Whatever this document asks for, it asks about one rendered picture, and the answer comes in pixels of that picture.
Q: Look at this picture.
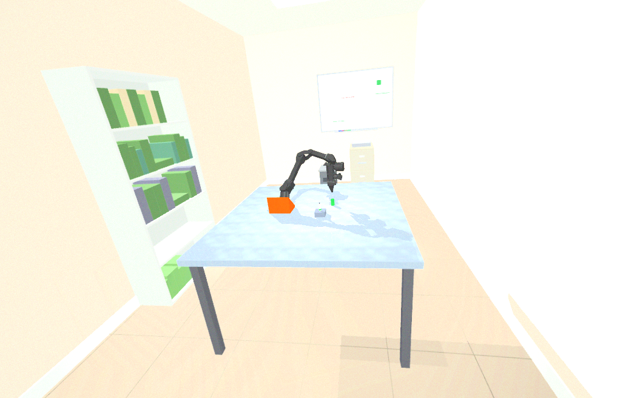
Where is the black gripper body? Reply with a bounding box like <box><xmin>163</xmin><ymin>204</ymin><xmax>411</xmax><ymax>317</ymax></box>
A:
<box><xmin>326</xmin><ymin>171</ymin><xmax>336</xmax><ymax>186</ymax></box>

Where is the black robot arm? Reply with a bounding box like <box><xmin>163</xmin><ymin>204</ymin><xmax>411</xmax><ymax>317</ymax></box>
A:
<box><xmin>279</xmin><ymin>149</ymin><xmax>345</xmax><ymax>198</ymax></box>

